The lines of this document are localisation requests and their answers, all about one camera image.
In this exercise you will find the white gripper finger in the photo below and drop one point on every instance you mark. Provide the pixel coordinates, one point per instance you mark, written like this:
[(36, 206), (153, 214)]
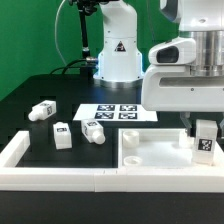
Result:
[(221, 127), (186, 120)]

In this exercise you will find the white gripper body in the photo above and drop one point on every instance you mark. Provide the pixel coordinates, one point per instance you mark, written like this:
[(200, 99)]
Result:
[(173, 89)]

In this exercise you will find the white square table top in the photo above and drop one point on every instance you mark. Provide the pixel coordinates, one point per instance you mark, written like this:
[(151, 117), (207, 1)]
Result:
[(160, 148)]

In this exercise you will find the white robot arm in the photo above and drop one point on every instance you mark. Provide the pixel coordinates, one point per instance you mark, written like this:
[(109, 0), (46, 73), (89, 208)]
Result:
[(199, 44)]

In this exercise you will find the white U-shaped fence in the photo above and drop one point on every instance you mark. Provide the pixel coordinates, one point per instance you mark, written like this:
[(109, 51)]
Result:
[(119, 179)]

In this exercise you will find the white sheet with markers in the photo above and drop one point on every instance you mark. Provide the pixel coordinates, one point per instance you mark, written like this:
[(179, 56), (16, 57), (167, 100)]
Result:
[(115, 112)]

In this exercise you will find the black camera stand pole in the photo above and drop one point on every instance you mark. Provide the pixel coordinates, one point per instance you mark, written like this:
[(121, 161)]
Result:
[(85, 8)]

